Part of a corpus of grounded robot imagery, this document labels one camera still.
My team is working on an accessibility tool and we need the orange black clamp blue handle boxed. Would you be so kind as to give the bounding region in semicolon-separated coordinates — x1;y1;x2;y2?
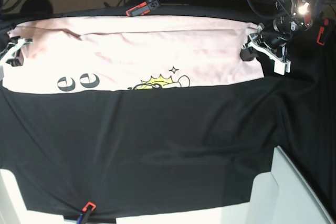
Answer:
125;0;165;17

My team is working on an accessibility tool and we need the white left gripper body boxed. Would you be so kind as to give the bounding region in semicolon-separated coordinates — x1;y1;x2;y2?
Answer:
242;23;292;74

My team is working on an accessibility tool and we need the orange clamp at front edge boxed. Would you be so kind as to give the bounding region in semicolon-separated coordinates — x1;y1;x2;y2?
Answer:
76;201;97;224

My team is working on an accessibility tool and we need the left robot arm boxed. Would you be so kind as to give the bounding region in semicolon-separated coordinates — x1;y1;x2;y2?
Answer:
240;0;313;75

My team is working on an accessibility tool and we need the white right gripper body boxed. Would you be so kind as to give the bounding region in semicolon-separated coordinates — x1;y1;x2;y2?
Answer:
1;37;33;80

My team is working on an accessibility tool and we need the orange clamp at edge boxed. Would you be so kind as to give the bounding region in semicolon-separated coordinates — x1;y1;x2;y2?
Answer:
76;201;97;224
317;18;329;46

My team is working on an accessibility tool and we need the pink T-shirt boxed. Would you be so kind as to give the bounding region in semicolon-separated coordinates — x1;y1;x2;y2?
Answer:
2;16;264;94

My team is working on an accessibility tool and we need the orange clamp at right edge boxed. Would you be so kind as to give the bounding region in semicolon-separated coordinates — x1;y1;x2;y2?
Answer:
317;18;329;46

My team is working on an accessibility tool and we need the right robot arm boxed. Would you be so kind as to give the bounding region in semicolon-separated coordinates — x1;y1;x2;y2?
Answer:
1;0;33;81

